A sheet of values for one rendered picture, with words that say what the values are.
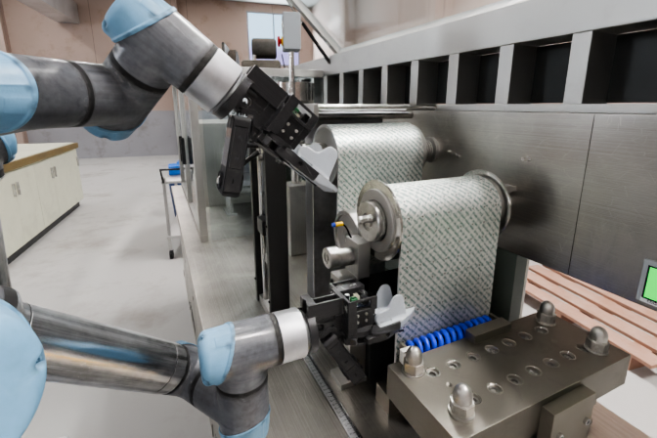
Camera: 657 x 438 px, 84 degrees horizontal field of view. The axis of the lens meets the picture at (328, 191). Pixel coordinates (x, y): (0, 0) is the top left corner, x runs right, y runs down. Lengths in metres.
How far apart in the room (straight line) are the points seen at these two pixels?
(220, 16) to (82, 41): 3.66
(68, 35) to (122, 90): 11.81
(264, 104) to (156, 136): 11.34
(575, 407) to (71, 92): 0.78
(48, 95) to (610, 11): 0.79
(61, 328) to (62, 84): 0.27
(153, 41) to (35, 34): 12.06
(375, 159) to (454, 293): 0.33
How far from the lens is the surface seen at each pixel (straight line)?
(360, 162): 0.83
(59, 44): 12.36
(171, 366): 0.64
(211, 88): 0.49
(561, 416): 0.71
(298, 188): 1.32
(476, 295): 0.81
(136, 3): 0.49
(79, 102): 0.48
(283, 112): 0.51
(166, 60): 0.49
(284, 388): 0.83
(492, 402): 0.66
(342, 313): 0.60
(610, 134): 0.76
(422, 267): 0.68
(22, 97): 0.45
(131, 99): 0.53
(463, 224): 0.72
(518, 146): 0.85
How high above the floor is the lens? 1.45
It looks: 13 degrees down
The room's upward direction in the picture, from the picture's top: straight up
